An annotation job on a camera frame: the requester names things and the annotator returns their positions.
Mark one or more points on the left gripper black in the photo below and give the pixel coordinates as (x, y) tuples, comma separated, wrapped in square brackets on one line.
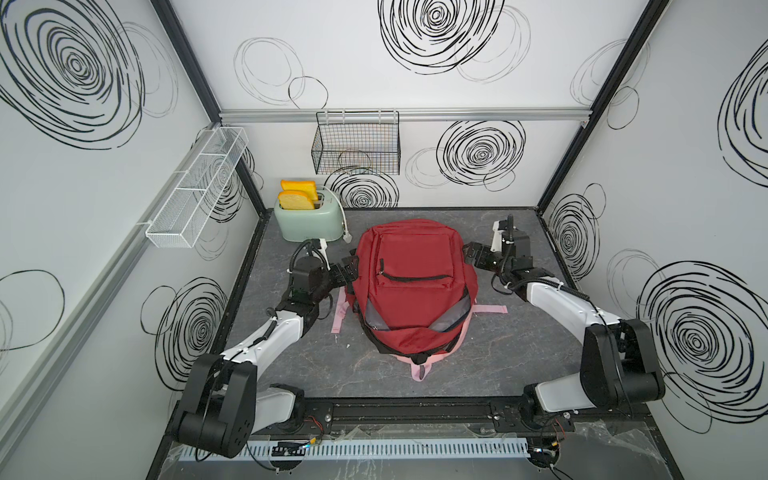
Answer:
[(350, 273)]

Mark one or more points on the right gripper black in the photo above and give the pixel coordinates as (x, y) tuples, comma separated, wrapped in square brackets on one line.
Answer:
[(484, 250)]

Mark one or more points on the red backpack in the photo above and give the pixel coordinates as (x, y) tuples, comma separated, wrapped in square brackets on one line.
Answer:
[(414, 294)]

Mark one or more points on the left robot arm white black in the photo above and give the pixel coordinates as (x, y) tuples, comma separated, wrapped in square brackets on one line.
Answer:
[(221, 406)]

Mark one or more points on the mint green toaster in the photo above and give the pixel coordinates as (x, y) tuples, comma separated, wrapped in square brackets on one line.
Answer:
[(327, 219)]

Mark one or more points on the rear yellow toast slice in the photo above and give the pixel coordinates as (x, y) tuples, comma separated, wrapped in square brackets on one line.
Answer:
[(309, 188)]

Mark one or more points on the yellow toast slice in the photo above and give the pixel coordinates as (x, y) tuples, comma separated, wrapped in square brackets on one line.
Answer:
[(294, 200), (309, 188)]

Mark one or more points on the front yellow toast slice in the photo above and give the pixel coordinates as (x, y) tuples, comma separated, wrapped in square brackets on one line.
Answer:
[(294, 200)]

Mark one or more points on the pink tape outline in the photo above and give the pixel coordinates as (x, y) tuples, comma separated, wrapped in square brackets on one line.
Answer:
[(489, 309)]

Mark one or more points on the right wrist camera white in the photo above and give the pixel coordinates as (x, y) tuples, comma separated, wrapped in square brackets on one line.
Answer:
[(498, 228)]

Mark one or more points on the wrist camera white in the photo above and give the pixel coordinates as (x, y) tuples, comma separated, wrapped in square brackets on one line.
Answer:
[(323, 245), (498, 228)]

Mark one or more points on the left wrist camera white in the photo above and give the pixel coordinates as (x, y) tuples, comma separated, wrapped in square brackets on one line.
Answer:
[(323, 245)]

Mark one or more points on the black wire basket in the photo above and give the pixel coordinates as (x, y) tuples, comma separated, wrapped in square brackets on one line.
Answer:
[(363, 139)]

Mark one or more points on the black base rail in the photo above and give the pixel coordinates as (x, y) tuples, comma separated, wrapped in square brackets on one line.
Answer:
[(502, 414)]

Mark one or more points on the white mesh wall shelf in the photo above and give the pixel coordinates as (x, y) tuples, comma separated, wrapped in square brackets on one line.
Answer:
[(184, 214)]

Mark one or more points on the white slotted cable duct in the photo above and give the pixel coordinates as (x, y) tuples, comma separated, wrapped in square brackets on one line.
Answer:
[(387, 449)]

